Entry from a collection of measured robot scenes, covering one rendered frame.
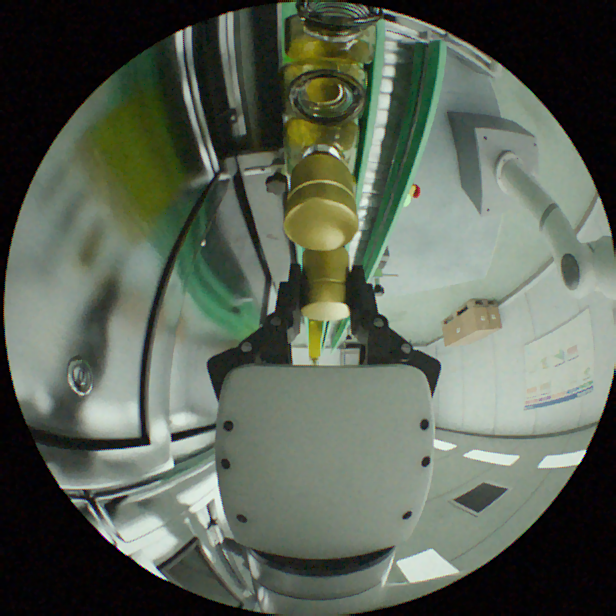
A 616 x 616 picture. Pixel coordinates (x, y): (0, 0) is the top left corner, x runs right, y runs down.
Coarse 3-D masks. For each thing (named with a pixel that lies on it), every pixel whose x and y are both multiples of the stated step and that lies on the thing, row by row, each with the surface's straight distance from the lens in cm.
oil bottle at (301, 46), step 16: (288, 16) 16; (288, 32) 15; (304, 32) 14; (368, 32) 15; (288, 48) 15; (304, 48) 14; (320, 48) 14; (336, 48) 14; (352, 48) 14; (368, 48) 15
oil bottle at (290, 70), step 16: (288, 64) 15; (304, 64) 14; (320, 64) 14; (336, 64) 14; (352, 64) 15; (288, 80) 14; (320, 80) 16; (320, 96) 16; (336, 96) 16; (288, 112) 15
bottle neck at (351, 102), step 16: (304, 80) 8; (336, 80) 9; (352, 80) 9; (288, 96) 9; (304, 96) 11; (352, 96) 9; (304, 112) 9; (320, 112) 9; (336, 112) 9; (352, 112) 9
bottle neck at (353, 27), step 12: (300, 12) 10; (312, 12) 9; (324, 12) 13; (336, 12) 13; (348, 12) 13; (360, 12) 11; (372, 12) 10; (312, 24) 11; (324, 24) 10; (336, 24) 10; (348, 24) 9; (360, 24) 10; (372, 24) 10; (324, 36) 13; (336, 36) 12; (348, 36) 13
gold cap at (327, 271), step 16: (304, 256) 14; (320, 256) 13; (336, 256) 14; (304, 272) 14; (320, 272) 13; (336, 272) 13; (304, 288) 13; (320, 288) 12; (336, 288) 12; (304, 304) 12; (320, 304) 12; (336, 304) 12; (352, 304) 13
